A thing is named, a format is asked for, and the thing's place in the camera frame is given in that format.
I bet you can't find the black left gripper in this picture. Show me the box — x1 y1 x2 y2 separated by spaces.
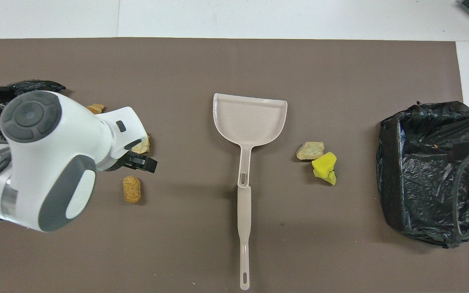
105 151 158 174

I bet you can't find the pale beige foam chunk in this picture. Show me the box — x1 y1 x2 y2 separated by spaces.
131 133 151 154

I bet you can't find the brown cork-like roll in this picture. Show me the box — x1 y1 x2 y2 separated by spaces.
123 175 142 204

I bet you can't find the beige handled black bristle brush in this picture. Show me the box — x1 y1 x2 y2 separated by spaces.
237 185 252 291

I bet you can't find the beige plastic dustpan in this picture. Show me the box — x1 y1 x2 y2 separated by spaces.
213 93 288 189

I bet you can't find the tan stone-like chunk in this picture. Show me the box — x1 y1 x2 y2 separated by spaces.
296 141 325 160

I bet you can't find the large yellow green sponge piece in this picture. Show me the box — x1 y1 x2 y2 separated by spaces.
311 152 337 179

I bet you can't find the black bag lined blue bin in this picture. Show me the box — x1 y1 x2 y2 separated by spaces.
376 101 469 249

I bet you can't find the brown table mat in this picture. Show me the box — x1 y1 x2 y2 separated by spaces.
0 38 469 293

